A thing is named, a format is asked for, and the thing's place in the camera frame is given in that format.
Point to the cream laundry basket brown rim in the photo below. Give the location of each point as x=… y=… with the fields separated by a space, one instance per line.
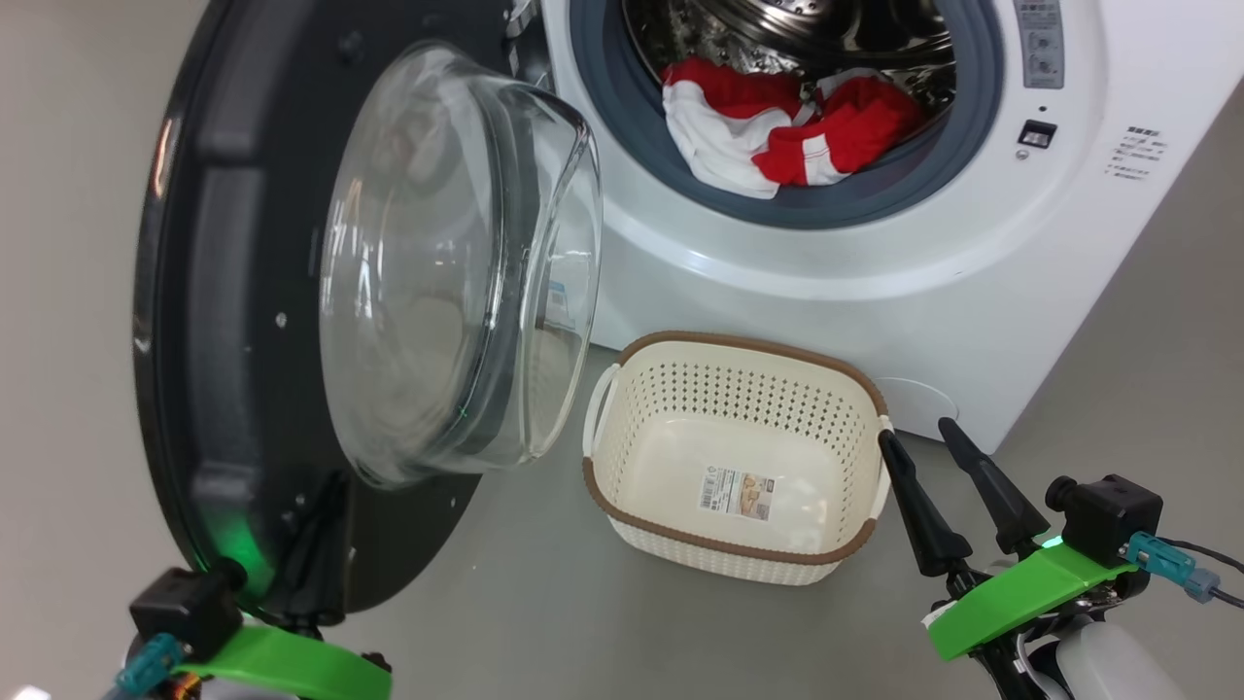
x=739 y=559

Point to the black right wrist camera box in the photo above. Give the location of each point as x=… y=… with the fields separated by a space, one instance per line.
x=1113 y=515

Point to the black round glass washer door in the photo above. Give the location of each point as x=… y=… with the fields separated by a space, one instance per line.
x=243 y=292

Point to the stainless steel washing machine drum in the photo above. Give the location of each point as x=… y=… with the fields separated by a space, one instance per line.
x=777 y=29

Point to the grey instruction label sticker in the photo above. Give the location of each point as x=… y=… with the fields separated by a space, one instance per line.
x=1040 y=44

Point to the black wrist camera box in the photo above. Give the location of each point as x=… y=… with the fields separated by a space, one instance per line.
x=1113 y=515
x=185 y=608

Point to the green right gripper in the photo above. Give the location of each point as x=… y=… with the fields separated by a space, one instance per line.
x=1020 y=593

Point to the white front-load washing machine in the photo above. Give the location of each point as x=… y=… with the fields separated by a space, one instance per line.
x=875 y=282

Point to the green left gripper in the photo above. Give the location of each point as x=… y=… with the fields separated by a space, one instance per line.
x=292 y=666

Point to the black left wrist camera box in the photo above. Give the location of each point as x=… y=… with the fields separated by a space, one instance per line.
x=185 y=608

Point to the small black text sticker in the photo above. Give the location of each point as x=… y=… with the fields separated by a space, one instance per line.
x=1135 y=153

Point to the red and white garment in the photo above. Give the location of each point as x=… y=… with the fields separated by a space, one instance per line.
x=855 y=126

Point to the printed product label sticker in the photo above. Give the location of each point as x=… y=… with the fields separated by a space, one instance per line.
x=737 y=493

